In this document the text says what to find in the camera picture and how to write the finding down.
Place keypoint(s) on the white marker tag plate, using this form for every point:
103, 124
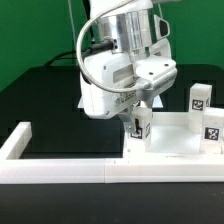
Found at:
157, 103

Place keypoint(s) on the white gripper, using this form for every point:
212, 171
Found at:
132, 63

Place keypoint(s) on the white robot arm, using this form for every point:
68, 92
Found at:
104, 8

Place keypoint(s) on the white square tabletop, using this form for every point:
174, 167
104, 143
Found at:
170, 135

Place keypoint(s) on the white U-shaped obstacle fence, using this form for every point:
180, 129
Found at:
157, 168

